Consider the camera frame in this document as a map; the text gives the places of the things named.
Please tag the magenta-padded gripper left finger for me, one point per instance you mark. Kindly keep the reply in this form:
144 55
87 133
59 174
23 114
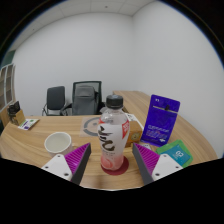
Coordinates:
76 159

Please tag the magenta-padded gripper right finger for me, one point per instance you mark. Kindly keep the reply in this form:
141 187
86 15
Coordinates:
148 159

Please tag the clear bottle with pink drink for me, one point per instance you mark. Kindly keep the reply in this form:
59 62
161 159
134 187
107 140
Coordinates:
111 140

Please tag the white mug with orange print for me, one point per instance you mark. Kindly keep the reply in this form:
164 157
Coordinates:
58 143

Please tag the flat round red coaster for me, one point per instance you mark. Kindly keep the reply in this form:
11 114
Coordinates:
125 167

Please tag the green packet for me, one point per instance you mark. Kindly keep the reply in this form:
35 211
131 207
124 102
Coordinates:
176 154

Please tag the purple hanging package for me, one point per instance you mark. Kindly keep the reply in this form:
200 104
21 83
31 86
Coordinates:
160 121

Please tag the white and green leaflet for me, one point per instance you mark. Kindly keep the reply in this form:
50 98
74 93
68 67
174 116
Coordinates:
28 124

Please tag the grey backpack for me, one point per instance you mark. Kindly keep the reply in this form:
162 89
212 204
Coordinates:
84 100

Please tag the wooden side desk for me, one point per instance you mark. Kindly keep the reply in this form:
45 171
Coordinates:
133 98

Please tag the black padded office chair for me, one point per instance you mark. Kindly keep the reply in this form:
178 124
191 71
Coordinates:
55 98

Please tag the black mesh office chair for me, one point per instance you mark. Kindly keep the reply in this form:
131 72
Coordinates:
99 96

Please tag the tan cardboard box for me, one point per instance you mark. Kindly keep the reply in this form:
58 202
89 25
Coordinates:
20 118

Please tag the large dark brown box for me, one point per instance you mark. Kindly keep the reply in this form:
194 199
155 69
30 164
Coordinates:
13 111

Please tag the wooden cabinet with glass doors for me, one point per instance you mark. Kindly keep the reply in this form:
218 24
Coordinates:
6 86

